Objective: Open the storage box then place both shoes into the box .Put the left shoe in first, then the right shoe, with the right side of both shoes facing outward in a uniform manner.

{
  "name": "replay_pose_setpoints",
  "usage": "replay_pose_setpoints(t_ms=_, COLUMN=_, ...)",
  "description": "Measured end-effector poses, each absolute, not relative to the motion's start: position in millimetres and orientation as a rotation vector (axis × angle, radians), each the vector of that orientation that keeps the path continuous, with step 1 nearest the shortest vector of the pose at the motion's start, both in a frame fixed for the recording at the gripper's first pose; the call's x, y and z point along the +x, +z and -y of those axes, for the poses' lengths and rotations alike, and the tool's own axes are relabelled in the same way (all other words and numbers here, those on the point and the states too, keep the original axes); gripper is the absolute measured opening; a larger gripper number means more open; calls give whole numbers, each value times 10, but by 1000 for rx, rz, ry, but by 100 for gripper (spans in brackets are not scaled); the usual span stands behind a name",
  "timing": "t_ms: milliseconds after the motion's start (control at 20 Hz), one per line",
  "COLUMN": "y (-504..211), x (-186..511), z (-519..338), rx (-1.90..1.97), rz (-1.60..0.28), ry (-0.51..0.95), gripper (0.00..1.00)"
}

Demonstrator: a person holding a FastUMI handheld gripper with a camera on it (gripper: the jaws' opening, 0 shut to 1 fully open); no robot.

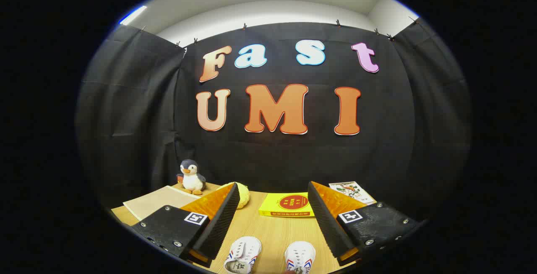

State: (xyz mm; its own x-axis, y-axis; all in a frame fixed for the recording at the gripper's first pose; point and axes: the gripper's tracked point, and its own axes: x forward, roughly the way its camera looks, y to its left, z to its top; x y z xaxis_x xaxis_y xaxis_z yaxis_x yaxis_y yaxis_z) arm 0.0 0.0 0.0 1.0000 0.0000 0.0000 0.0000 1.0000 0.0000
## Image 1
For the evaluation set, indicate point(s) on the yellow book with red label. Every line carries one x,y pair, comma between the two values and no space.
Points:
285,210

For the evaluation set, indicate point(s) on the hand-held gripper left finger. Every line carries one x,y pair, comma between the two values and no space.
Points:
218,223

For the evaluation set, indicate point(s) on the white book with illustrated cover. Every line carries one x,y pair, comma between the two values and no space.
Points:
351,191

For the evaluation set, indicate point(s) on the beige fabric storage box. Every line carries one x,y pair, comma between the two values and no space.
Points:
155,202

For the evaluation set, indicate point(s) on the white canvas shoe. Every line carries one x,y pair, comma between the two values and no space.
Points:
243,255
300,255

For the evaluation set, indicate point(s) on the penguin plush toy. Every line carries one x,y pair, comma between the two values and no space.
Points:
192,179

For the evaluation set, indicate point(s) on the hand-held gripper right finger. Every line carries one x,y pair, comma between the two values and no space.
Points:
325,219

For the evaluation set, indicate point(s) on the yellow bread plush toy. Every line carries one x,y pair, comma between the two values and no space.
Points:
244,198

